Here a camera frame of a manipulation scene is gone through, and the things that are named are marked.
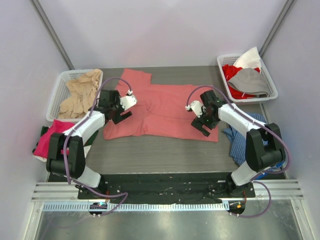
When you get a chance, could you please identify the bright blue garment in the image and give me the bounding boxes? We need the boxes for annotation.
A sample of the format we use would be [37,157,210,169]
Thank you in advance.
[256,162,286,180]

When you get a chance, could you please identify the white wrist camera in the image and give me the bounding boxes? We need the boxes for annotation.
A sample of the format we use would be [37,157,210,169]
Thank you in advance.
[120,90,138,111]
[185,100,204,118]

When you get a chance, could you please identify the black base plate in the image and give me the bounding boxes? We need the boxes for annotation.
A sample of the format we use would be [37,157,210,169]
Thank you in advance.
[74,172,256,205]

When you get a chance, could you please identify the blue checkered shirt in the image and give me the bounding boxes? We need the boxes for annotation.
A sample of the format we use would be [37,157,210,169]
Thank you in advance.
[222,112,282,173]

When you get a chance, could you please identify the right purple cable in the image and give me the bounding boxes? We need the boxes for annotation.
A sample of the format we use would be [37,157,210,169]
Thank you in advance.
[186,85,291,218]

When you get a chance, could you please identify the purple cable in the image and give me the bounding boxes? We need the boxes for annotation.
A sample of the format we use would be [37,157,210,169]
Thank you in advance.
[63,77,133,217]
[186,85,291,218]

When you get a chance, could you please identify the red garment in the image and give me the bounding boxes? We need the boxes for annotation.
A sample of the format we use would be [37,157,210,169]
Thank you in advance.
[222,64,249,100]

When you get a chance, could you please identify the left corner aluminium post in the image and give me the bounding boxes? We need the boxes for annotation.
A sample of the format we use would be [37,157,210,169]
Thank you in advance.
[29,0,75,70]

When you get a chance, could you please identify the cream white garment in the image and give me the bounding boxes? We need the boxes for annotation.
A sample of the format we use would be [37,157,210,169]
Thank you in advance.
[33,145,92,163]

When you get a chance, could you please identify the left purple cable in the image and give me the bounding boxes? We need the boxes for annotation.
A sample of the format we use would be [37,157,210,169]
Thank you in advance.
[63,77,133,217]

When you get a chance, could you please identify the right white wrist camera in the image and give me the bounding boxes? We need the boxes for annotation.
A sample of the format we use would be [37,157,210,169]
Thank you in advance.
[185,100,204,118]

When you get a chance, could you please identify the aluminium frame rail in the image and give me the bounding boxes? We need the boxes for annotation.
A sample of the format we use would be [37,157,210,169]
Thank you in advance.
[31,179,304,202]

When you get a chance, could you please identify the white plastic basket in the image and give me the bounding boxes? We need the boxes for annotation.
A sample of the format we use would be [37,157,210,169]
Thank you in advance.
[46,69,103,123]
[217,53,278,105]

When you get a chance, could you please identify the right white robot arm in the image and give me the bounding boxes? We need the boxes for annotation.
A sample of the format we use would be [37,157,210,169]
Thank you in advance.
[185,90,286,198]

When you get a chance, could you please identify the corner aluminium post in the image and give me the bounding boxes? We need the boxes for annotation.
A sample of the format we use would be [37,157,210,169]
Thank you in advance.
[29,0,75,70]
[259,0,297,58]

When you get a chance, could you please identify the white slotted cable duct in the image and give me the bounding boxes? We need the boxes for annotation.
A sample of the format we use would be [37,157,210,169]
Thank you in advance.
[42,201,230,212]

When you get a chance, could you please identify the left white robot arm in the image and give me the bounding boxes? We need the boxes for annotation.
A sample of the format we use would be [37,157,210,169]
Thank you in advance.
[46,89,138,200]

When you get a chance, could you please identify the salmon pink t shirt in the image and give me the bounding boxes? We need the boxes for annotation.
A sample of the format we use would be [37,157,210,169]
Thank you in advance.
[103,68,219,143]

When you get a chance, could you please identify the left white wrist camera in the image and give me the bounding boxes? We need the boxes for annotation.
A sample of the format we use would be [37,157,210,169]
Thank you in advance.
[120,90,138,111]

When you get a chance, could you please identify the beige t shirt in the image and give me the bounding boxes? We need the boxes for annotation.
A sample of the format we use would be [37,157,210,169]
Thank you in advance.
[58,69,103,119]

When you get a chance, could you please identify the right white plastic basket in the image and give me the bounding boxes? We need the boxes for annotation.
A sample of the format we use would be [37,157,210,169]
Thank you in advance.
[217,53,278,105]

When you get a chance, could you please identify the left white plastic basket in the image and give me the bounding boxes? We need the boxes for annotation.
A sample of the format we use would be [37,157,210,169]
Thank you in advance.
[46,69,103,123]

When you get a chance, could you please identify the magenta t shirt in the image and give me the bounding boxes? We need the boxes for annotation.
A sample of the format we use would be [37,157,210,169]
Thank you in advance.
[33,119,78,160]

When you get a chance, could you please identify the right corner aluminium post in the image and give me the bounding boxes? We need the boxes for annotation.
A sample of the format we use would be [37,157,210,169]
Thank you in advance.
[259,0,297,58]

